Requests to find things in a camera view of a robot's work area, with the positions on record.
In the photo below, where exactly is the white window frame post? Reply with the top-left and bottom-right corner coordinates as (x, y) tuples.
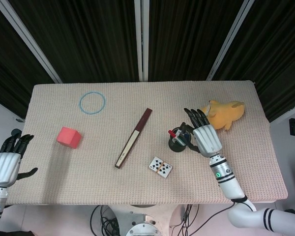
(206, 0), (256, 81)
(134, 0), (150, 82)
(0, 0), (62, 84)

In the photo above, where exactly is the yellow plush toy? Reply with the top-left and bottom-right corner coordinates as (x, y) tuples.
(201, 99), (246, 131)

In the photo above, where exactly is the black curtain panel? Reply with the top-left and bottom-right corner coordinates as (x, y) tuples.
(212, 0), (295, 123)
(0, 0), (55, 119)
(147, 0), (244, 81)
(8, 0), (142, 84)

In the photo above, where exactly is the black cable bundle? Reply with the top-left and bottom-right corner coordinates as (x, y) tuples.
(171, 204), (200, 228)
(89, 205), (120, 236)

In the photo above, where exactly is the folded dark red fan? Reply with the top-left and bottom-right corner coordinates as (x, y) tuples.
(114, 107), (153, 169)

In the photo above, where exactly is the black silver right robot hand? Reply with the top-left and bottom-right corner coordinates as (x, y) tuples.
(179, 107), (223, 158)

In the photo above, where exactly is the blue thin ring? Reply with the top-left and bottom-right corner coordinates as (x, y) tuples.
(79, 91), (106, 115)

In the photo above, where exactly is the red foam cube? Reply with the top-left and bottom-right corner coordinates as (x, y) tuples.
(56, 126), (82, 149)

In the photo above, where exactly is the beige woven tablecloth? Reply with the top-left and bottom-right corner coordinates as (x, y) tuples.
(4, 80), (289, 206)

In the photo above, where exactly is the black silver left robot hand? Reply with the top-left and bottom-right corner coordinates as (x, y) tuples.
(0, 134), (39, 187)

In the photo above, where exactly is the banded playing card deck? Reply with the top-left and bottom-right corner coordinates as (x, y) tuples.
(147, 156), (173, 178)

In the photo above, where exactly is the white silver robot base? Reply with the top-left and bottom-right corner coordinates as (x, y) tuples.
(113, 204), (185, 236)

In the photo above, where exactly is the black round pen holder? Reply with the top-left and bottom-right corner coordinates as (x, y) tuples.
(168, 127), (195, 153)

